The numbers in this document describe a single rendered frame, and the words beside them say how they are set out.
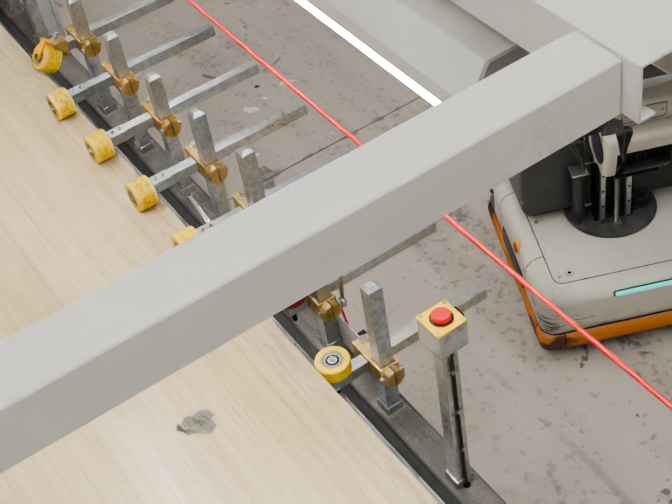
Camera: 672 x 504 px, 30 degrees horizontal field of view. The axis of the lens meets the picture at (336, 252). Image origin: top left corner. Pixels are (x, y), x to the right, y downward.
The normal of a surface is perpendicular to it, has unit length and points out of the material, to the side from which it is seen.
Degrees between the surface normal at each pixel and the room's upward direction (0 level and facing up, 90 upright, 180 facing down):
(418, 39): 61
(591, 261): 0
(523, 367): 0
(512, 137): 90
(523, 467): 0
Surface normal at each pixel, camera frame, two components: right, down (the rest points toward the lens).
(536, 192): 0.17, 0.68
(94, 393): 0.55, 0.53
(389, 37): -0.79, 0.07
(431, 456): -0.14, -0.70
